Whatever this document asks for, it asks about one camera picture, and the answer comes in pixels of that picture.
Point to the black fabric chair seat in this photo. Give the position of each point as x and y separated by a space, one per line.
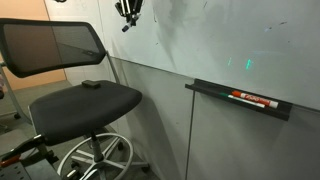
83 113

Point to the grey chair frame with caster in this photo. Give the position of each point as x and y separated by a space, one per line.
11 96

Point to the black marker tray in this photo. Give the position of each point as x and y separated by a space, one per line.
206 90

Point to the large whiteboard panel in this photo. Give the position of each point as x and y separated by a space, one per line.
200 40

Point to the black whiteboard eraser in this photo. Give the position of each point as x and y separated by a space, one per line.
91 84

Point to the purple whiteboard marker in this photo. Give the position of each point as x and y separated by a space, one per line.
128 25

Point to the red whiteboard marker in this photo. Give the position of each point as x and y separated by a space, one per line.
255 98

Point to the perforated metal plate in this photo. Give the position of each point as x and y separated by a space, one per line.
20 171

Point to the black mesh chair backrest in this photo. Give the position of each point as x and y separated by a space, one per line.
26 50

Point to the green whiteboard marker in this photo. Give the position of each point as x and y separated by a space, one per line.
248 102

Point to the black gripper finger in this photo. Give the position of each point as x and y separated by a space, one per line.
123 8
136 7

